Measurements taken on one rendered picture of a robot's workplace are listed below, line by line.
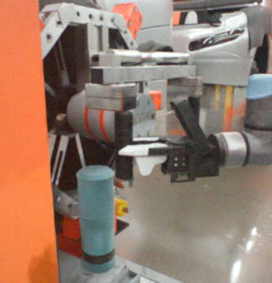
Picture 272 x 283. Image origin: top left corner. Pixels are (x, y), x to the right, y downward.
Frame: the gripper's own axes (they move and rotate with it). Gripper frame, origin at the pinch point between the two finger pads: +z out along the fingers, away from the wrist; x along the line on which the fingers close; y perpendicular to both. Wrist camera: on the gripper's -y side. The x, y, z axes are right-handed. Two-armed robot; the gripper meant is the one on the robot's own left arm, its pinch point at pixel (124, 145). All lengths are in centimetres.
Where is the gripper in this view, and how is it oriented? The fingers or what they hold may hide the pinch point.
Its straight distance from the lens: 60.8
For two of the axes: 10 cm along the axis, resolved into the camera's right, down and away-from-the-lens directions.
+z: -9.8, 0.5, -1.8
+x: -1.9, -2.5, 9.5
